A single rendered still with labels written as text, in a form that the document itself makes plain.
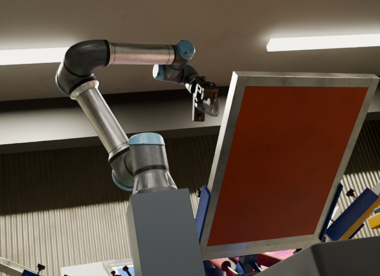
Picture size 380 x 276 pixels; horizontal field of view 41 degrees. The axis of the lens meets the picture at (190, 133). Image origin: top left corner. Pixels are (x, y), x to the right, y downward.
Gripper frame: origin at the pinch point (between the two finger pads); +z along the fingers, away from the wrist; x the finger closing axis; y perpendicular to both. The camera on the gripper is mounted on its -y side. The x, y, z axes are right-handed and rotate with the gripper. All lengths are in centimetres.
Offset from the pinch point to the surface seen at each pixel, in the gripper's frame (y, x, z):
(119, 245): -273, 39, -221
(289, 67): -88, 200, -252
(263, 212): -37.1, 23.3, 14.0
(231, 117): 7.1, -0.7, 13.9
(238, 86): 19.1, -0.8, 13.9
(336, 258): -6, 11, 69
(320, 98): 14.4, 33.2, 13.9
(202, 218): -37.1, -3.2, 13.9
